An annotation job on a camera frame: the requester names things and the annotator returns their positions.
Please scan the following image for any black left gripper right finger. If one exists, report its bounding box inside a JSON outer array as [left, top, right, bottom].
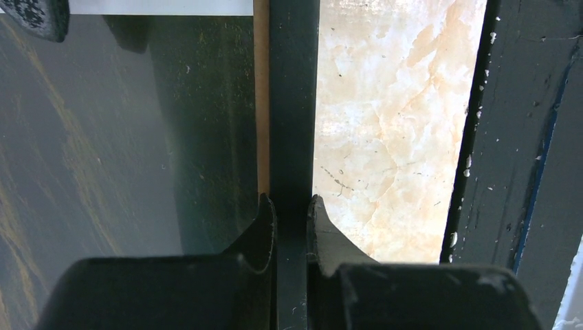
[[307, 195, 541, 329]]

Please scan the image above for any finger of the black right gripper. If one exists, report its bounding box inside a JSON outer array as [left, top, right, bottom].
[[1, 0, 70, 43]]

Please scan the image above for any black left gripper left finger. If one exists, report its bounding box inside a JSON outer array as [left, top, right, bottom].
[[37, 195, 276, 329]]

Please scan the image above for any mountain landscape photo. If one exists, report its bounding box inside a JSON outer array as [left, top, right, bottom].
[[1, 14, 257, 329]]

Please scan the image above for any black picture frame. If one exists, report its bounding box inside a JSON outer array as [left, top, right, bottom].
[[253, 1, 320, 329]]

